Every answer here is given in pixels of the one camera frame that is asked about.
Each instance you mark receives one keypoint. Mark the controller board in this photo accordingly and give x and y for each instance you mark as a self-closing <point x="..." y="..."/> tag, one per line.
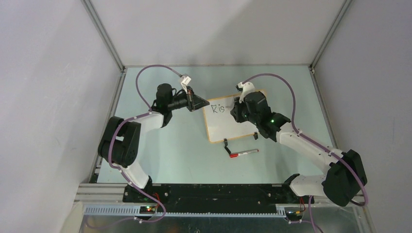
<point x="147" y="210"/>
<point x="294" y="216"/>

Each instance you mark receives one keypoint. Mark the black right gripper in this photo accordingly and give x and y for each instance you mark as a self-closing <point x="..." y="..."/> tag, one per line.
<point x="236" y="111"/>

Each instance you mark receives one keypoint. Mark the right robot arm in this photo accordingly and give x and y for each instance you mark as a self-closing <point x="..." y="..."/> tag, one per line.
<point x="343" y="175"/>

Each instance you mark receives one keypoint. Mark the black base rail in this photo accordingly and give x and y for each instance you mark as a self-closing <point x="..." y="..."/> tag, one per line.
<point x="216" y="198"/>

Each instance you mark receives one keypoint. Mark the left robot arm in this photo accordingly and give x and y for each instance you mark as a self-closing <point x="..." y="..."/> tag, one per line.
<point x="120" y="141"/>

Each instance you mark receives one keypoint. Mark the left controller board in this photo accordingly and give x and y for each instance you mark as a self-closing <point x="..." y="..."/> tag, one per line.
<point x="147" y="210"/>

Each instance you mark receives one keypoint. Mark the red whiteboard marker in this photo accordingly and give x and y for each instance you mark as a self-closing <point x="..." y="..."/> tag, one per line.
<point x="234" y="155"/>

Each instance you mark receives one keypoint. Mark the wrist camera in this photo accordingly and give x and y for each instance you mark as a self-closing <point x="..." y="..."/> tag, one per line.
<point x="184" y="81"/>
<point x="245" y="89"/>

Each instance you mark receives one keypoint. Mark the yellow framed whiteboard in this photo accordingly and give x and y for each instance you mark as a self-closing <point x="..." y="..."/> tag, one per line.
<point x="220" y="125"/>

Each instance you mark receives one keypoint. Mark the black marker cap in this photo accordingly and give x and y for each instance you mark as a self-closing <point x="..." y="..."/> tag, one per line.
<point x="227" y="150"/>

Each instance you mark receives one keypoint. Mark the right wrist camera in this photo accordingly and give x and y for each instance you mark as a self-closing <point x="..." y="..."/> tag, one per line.
<point x="245" y="89"/>

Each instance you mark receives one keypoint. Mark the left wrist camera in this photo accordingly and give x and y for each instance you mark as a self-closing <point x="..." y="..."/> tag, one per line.
<point x="184" y="81"/>

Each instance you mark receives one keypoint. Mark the right controller board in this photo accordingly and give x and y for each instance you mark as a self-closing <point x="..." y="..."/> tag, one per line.
<point x="294" y="216"/>

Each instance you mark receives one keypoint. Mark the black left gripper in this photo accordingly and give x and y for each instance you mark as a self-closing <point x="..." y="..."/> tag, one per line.
<point x="194" y="102"/>

